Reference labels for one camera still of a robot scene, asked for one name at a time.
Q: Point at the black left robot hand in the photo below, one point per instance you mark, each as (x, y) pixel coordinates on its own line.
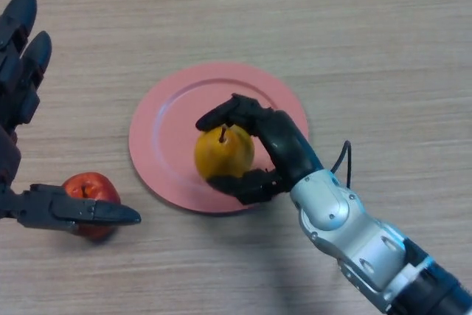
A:
(9, 156)

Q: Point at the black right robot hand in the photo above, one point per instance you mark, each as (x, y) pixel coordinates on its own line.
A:
(284, 141)

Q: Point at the yellow pear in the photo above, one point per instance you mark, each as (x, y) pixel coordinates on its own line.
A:
(225, 156)

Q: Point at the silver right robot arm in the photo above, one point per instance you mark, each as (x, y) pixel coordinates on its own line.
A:
(361, 234)

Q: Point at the pink round plate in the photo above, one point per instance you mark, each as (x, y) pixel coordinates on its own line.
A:
(166, 145)

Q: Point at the red apple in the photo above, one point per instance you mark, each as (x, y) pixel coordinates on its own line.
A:
(99, 186)

